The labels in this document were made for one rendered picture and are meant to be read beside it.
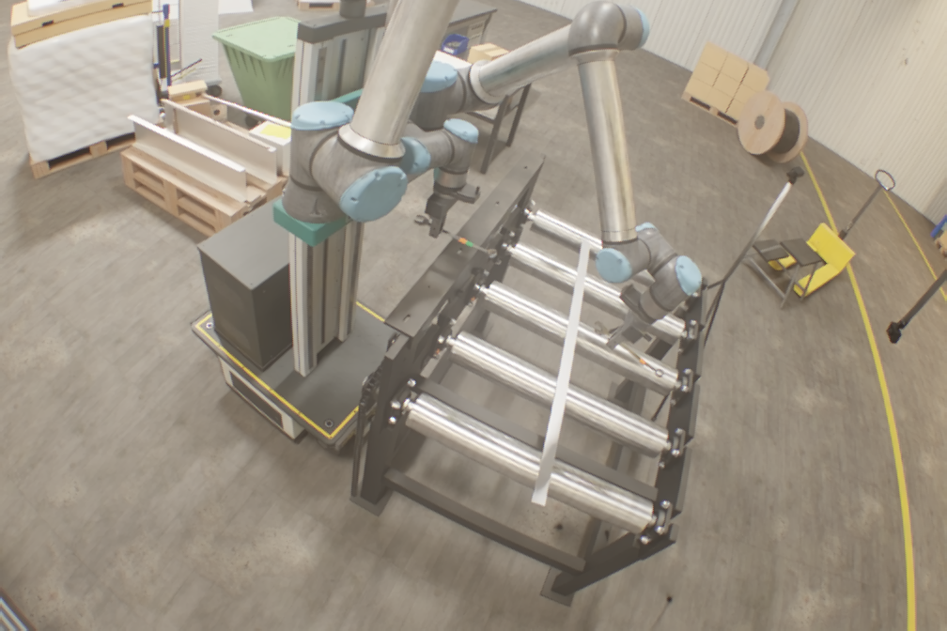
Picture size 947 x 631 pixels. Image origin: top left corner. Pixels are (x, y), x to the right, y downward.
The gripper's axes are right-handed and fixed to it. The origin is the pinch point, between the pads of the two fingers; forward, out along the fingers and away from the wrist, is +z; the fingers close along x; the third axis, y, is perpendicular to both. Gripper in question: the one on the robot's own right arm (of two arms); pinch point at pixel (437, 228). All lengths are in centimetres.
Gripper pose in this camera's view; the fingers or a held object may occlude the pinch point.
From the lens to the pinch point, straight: 144.1
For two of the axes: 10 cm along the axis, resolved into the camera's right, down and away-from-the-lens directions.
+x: -3.9, 5.6, -7.3
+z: -2.3, 7.0, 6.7
